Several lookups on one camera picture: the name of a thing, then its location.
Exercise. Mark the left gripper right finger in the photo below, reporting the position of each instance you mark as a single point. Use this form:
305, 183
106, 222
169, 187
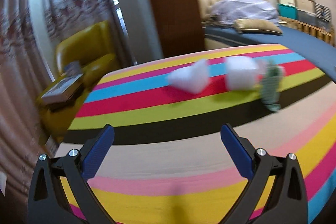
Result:
287, 201

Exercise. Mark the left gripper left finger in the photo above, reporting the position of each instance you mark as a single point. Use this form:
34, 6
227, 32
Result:
48, 202

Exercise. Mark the green cloth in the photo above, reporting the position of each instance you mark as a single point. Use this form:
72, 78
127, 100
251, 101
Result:
269, 86

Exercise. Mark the white foam block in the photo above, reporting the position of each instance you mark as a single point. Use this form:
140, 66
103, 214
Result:
241, 73

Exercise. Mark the white foam wedge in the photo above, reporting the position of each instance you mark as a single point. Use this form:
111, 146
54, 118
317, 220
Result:
193, 79

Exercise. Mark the white tissue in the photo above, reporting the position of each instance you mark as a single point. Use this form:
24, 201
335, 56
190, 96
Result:
266, 67

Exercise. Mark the flat box on armchair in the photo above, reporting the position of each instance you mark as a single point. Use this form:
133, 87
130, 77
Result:
63, 90

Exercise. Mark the rainbow striped tablecloth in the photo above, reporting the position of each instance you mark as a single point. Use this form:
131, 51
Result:
168, 164

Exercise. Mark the yellow leather armchair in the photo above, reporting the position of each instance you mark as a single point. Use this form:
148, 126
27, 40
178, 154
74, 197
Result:
90, 53

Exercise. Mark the striped brown pillow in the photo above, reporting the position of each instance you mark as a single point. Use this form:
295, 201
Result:
256, 26

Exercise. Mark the teal storage bin lower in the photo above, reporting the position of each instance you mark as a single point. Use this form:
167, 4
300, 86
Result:
287, 11

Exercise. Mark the beige tufted headboard bed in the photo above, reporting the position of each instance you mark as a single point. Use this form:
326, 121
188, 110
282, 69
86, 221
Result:
217, 35

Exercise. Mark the checkered bag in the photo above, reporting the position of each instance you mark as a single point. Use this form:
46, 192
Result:
322, 12

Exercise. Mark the lace pink curtain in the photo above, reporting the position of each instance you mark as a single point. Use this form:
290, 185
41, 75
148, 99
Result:
31, 31

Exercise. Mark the blue striped duvet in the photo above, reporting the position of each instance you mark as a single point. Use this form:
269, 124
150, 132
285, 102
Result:
227, 11

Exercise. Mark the wooden crib rail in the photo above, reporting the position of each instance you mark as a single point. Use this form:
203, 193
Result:
321, 33

